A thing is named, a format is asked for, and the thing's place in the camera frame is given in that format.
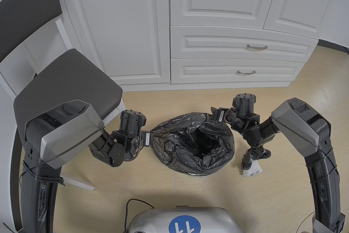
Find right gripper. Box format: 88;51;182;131
210;106;238;125

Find crumpled black plastic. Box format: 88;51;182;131
240;146;272;171

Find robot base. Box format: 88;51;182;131
130;207;244;233

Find black plastic bag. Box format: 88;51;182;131
150;112;235;176

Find white chair grey cushions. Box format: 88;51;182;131
0;0;126;191

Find black cable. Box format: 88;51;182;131
124;199;154;233
297;212;317;233

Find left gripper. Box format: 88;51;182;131
136;131;152;151

